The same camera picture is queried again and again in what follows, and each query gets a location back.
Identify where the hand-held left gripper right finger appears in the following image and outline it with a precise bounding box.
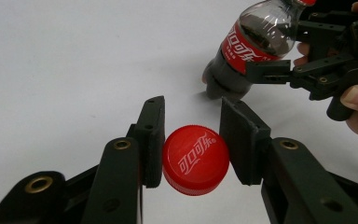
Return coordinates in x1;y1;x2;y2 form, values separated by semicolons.
218;96;358;224

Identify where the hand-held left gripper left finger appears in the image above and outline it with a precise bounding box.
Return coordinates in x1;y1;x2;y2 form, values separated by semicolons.
79;95;166;224

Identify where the cola bottle with red label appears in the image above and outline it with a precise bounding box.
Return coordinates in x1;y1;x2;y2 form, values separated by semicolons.
201;0;318;101

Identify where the red bottle cap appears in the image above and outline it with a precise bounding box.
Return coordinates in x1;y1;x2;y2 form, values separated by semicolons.
161;124;231;197

